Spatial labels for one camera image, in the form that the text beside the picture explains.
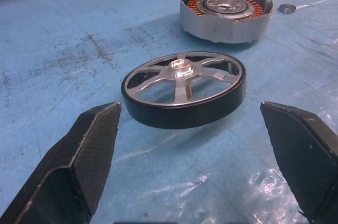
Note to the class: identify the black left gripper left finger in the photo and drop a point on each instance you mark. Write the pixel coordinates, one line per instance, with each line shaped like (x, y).
(66, 168)

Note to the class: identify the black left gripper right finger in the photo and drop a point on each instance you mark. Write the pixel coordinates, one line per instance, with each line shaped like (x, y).
(309, 155)

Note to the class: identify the silver motor housing copper coils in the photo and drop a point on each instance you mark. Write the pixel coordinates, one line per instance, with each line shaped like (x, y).
(211, 28)

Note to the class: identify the blue plastic table cover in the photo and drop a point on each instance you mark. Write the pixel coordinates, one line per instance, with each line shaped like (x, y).
(52, 49)

